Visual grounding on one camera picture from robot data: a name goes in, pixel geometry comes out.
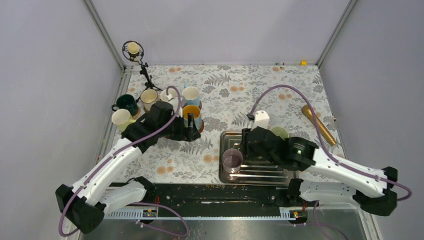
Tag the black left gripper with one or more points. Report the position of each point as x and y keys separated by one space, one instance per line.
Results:
x=189 y=134

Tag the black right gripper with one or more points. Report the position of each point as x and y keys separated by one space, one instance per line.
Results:
x=246 y=147

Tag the light green mug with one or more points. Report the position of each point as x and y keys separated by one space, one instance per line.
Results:
x=280 y=132

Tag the blue mug yellow inside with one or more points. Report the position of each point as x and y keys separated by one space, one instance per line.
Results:
x=192 y=109

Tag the purple grey mug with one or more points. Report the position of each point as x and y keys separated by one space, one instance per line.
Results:
x=232 y=160

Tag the light blue mug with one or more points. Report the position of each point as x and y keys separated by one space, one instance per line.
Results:
x=191 y=96

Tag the pink mug white inside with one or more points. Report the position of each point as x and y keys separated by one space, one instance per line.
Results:
x=167 y=94

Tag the cream mug black handle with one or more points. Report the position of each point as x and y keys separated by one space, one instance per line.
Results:
x=148 y=98

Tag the green mug white inside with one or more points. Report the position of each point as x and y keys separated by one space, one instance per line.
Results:
x=122 y=118

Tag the dark green mug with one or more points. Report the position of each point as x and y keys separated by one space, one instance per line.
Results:
x=126 y=101

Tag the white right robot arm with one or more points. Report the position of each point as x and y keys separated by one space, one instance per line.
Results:
x=368 y=188

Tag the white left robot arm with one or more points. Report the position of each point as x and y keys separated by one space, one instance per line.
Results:
x=87 y=201

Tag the metal tray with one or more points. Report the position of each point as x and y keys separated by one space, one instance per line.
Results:
x=253 y=171

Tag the gold microphone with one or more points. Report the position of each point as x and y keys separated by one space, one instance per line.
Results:
x=322 y=128

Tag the floral tablecloth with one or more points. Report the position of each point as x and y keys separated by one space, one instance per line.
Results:
x=227 y=94

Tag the studio microphone on stand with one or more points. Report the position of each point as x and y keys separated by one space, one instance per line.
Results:
x=132 y=51

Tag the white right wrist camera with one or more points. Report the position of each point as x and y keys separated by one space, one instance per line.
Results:
x=260 y=119

